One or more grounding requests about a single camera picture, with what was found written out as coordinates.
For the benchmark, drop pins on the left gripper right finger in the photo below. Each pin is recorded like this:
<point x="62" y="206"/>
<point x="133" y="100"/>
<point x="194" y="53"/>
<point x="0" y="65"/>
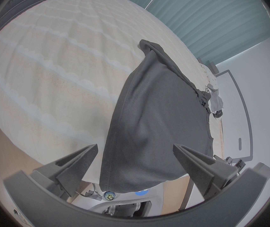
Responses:
<point x="191" y="164"/>

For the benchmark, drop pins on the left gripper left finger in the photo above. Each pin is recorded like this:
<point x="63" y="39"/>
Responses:
<point x="78" y="164"/>

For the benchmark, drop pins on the black T-shirt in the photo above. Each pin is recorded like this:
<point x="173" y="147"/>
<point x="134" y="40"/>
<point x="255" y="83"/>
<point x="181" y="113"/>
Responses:
<point x="154" y="126"/>

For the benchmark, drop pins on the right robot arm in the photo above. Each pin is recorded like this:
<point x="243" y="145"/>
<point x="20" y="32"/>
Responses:
<point x="240" y="165"/>

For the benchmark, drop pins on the pile of clothes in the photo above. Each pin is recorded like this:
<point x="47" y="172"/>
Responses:
<point x="216" y="100"/>

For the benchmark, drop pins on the bed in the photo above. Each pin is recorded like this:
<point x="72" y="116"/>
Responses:
<point x="54" y="67"/>

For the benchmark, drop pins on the white printed pillow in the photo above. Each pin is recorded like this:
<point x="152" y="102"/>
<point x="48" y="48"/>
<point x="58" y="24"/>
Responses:
<point x="210" y="77"/>

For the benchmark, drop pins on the grey bedside table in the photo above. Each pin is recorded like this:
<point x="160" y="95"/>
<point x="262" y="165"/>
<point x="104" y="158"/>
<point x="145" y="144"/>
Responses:
<point x="212" y="67"/>

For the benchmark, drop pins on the black chest of drawers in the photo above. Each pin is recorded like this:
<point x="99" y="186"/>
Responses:
<point x="2" y="18"/>

